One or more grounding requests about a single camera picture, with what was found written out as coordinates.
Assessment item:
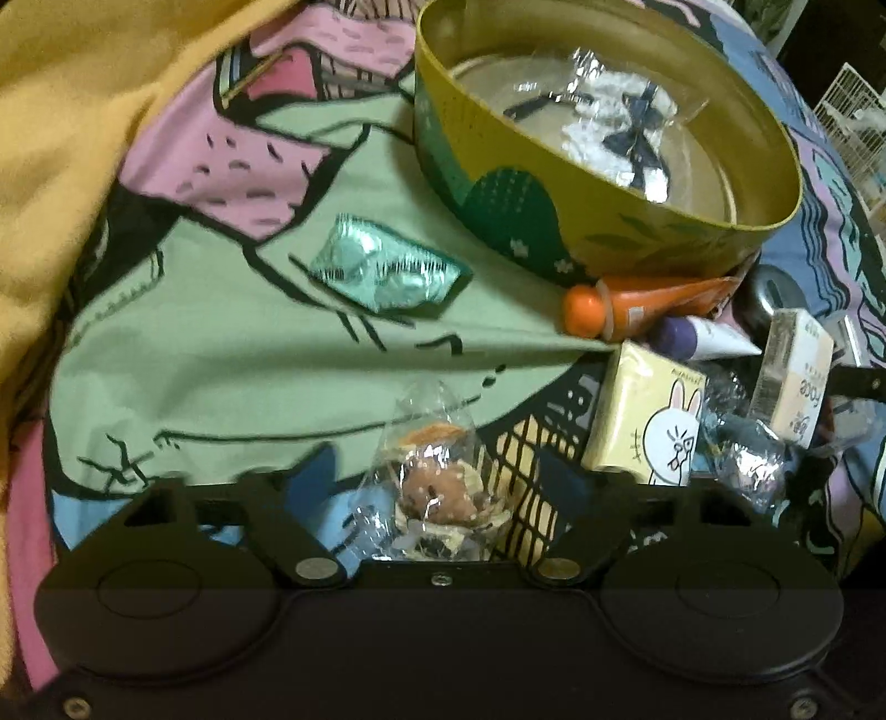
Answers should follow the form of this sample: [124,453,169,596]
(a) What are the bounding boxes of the yellow bunny tissue pack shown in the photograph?
[581,342,706,486]

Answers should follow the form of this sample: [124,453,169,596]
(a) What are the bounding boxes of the clear crinkled plastic bag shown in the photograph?
[696,362,880,515]

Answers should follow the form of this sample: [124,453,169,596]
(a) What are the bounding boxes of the clear bag of snacks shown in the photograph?
[352,381,512,563]

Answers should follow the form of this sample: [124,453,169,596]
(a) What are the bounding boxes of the white tube purple cap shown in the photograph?
[647,316,761,362]

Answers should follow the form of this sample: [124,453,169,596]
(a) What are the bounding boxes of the white peach Face tissue pack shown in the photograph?
[748,309,833,450]

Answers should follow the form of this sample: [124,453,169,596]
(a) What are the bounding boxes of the grey round case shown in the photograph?
[733,263,806,335]

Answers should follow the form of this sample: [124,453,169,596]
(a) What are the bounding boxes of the teal foil packet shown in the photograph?
[308,214,473,313]

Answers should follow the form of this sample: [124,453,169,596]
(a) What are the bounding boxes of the orange tube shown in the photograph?
[563,276,740,343]

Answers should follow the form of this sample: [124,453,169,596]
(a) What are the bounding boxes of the colourful patterned bedspread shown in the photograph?
[2,2,884,688]

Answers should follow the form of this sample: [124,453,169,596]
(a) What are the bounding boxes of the round yellow green tin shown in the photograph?
[414,2,803,285]

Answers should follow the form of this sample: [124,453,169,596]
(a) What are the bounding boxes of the clear bag with bow tie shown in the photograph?
[503,48,709,204]

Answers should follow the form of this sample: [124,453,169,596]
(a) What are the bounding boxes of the yellow blanket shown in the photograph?
[0,0,299,680]

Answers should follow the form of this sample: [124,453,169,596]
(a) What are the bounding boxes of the white wire rack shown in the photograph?
[814,63,886,213]

